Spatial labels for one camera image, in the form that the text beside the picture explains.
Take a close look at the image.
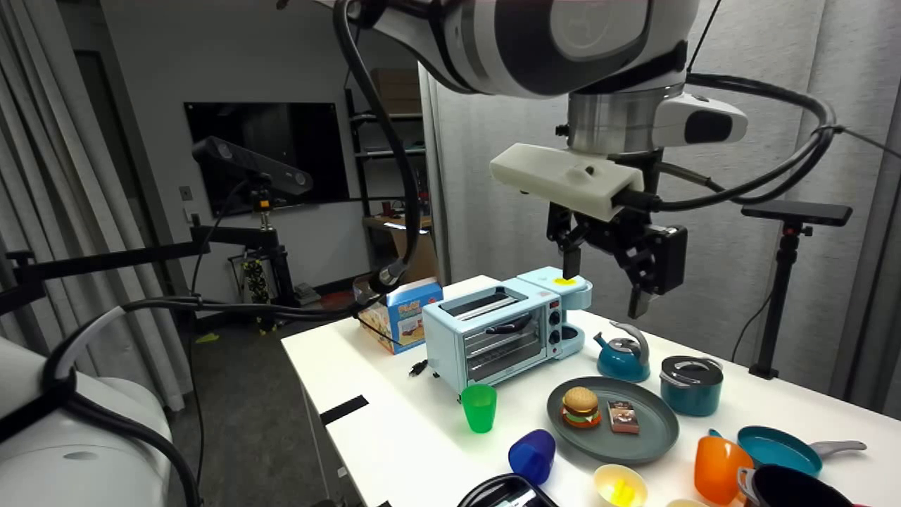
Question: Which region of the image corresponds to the blue plastic cup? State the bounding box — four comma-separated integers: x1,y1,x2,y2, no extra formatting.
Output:
506,428,556,488

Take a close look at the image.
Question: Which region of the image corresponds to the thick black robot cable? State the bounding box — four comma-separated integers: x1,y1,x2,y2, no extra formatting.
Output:
40,0,421,507

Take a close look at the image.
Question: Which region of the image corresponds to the toy cake slice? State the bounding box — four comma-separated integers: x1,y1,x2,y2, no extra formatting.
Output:
606,399,645,440

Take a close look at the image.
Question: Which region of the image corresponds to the black bar camera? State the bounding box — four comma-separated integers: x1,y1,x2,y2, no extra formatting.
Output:
741,196,855,228

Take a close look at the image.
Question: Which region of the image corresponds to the brown cardboard box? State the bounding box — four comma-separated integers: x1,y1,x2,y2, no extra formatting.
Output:
363,213,438,283

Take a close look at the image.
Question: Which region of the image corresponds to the toy burger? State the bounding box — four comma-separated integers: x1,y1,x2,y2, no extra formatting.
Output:
556,383,606,433

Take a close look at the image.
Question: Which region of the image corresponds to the grey round plate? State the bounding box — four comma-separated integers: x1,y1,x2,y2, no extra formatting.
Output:
545,375,682,469

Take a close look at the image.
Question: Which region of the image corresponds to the green plastic cup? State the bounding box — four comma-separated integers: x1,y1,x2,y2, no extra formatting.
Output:
459,379,501,437

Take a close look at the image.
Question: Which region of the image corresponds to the background shelf unit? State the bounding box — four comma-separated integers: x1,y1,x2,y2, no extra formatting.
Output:
344,64,427,283

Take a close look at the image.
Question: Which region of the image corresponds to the teal pot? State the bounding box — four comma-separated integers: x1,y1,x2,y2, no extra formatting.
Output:
658,352,725,419

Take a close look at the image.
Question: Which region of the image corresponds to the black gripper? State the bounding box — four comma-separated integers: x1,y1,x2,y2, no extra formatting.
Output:
545,199,689,320

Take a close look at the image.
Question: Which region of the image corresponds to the dark wall monitor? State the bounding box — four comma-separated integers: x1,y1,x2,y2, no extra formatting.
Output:
180,96,351,219

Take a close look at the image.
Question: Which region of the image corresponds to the black pan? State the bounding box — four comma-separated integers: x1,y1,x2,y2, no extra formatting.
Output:
738,462,855,507

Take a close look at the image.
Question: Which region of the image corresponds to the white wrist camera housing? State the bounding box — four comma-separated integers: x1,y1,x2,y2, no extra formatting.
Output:
486,140,649,224

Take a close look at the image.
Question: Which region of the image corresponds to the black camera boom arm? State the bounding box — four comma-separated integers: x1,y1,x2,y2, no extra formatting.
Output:
0,213,292,319

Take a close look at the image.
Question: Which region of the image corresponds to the grey curtain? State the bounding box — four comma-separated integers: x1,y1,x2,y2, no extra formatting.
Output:
0,0,180,417
418,0,901,417

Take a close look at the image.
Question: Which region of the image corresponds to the teal frying pan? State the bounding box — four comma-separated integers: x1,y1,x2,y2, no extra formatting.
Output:
734,423,870,479

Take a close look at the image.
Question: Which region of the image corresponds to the orange plastic cup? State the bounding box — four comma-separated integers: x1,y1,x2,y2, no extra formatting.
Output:
693,428,758,507

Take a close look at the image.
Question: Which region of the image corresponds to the yellow toy pasta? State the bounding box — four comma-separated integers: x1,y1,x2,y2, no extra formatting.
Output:
599,469,645,504

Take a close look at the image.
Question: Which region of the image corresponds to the cardboard box with blue print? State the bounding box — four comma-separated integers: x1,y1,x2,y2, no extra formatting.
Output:
355,276,445,358

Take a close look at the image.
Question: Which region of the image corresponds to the light blue toy toaster oven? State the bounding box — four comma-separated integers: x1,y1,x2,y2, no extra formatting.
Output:
418,265,596,396

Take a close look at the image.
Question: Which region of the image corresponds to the black camera stand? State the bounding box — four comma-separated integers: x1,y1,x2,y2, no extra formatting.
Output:
748,219,813,379

